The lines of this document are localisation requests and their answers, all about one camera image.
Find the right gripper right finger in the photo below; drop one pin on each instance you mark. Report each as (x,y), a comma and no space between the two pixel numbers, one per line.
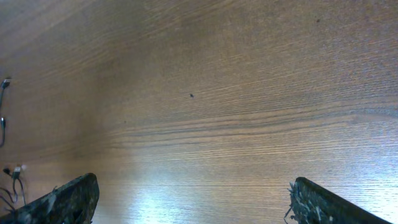
(311,203)

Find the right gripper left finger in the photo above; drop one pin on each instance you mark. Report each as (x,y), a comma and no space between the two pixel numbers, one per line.
(74,203)

